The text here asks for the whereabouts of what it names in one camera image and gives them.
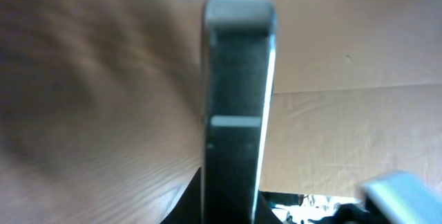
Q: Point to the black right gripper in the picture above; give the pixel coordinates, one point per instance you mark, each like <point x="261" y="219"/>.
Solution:
<point x="309" y="208"/>

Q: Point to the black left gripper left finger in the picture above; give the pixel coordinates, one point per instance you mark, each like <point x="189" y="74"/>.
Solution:
<point x="188" y="208"/>

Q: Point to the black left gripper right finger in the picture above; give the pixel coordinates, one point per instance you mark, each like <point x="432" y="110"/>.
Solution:
<point x="264" y="215"/>

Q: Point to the Galaxy S25 Ultra smartphone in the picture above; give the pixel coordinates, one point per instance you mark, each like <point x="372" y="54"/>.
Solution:
<point x="239" y="54"/>

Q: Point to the brown cardboard panel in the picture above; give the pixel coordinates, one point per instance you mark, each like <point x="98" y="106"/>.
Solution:
<point x="357" y="94"/>

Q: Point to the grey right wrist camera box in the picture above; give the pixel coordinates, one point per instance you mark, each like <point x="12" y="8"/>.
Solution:
<point x="403" y="198"/>

